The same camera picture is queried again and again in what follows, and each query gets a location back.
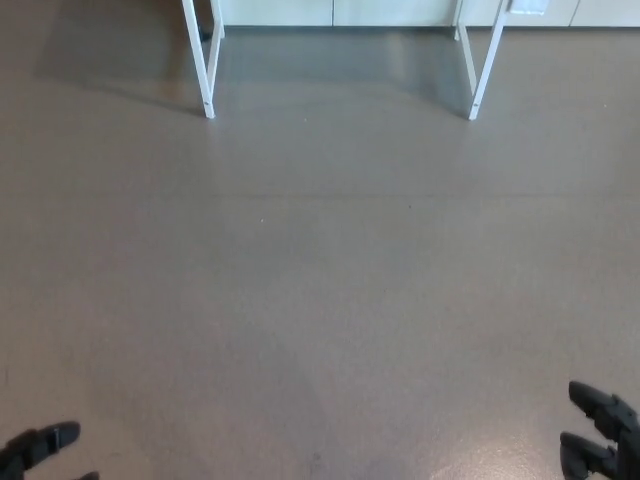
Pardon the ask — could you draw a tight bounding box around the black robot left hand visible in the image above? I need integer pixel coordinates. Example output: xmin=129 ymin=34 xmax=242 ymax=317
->
xmin=0 ymin=420 xmax=100 ymax=480

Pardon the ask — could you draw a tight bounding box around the white cabinet front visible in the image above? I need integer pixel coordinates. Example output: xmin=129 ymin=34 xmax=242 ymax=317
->
xmin=219 ymin=0 xmax=640 ymax=29

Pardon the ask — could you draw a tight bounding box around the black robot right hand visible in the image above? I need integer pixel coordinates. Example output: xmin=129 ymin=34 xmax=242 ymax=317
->
xmin=558 ymin=380 xmax=640 ymax=480

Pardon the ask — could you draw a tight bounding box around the white metal table leg frame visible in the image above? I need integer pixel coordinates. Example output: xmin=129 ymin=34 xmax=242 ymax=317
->
xmin=453 ymin=0 xmax=512 ymax=122
xmin=180 ymin=0 xmax=226 ymax=120

